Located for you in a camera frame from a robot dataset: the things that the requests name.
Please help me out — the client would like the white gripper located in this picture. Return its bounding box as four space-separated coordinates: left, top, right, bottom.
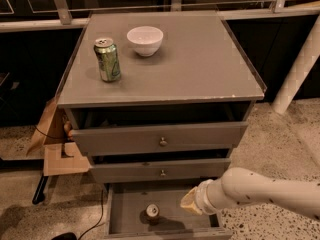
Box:
180 179 221 215

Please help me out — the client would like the orange soda can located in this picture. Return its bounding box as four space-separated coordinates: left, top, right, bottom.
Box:
145 204 160 224

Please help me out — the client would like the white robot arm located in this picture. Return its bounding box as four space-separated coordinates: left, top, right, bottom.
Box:
180 167 320 221

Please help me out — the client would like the grey middle drawer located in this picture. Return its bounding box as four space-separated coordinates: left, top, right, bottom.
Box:
90 158 231 183

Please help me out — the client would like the grey drawer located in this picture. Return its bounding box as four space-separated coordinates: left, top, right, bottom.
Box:
105 179 232 240
90 158 231 183
72 122 248 156

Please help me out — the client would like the grey bottom drawer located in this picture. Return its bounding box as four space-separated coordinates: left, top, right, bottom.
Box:
105 179 232 240

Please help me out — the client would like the grey top drawer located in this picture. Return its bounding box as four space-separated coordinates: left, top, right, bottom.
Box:
72 122 248 156

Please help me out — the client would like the grey wooden drawer cabinet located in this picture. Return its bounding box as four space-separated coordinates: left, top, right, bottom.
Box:
58 11 265 168

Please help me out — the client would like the green soda can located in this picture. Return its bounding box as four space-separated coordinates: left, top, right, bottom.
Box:
94 37 121 82

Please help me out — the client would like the white ceramic bowl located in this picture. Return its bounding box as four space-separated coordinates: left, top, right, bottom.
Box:
127 26 164 57

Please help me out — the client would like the metal window railing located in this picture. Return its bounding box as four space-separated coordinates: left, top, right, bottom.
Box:
0 0 320 32

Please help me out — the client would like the black cable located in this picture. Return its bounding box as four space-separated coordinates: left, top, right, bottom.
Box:
77 188 106 240

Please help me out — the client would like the white diagonal post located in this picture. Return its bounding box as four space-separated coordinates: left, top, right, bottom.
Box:
271 16 320 114

